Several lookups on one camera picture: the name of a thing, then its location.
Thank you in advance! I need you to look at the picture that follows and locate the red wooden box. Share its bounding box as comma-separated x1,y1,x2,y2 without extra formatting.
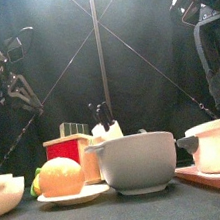
41,130,105,192

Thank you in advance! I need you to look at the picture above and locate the orange round fruit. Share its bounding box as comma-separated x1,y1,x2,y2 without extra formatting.
34,152,88,201

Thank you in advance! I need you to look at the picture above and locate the green yellow toy vegetable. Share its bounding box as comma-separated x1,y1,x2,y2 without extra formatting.
26,166,47,199

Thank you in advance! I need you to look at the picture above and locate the white knife block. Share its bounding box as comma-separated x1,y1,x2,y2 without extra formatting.
89,117,125,144

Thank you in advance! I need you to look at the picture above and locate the white bowl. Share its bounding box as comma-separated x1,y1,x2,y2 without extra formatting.
0,170,31,218

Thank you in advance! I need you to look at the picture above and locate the white plate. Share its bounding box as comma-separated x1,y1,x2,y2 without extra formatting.
36,180,113,211

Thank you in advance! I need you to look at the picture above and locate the orange wooden tray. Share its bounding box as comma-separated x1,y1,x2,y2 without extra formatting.
174,160,220,200

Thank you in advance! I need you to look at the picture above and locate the grey toy pot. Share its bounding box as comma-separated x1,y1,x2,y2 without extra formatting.
82,124,185,203

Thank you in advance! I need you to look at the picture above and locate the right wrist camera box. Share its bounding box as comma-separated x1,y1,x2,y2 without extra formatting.
178,0,205,30

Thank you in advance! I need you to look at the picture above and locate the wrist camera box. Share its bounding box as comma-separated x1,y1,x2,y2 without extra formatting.
178,0,205,30
3,36,27,64

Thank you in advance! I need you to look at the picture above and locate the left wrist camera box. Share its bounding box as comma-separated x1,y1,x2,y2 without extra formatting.
3,36,27,64

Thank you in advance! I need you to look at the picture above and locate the black camera cable loop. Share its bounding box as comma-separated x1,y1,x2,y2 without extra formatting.
16,25,39,58

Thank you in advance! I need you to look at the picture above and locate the diagonal brace wire with turnbuckle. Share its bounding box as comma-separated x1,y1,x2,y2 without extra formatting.
60,0,220,143

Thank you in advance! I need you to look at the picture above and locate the black handled toy knife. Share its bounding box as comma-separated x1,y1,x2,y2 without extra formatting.
87,101,101,127
101,100,116,127
94,104,112,134

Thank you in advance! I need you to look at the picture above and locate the white pot with grey handle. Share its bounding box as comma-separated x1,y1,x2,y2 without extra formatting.
172,117,220,182

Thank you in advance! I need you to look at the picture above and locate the vertical metal frame pole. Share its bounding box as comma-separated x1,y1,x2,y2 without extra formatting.
89,0,115,116

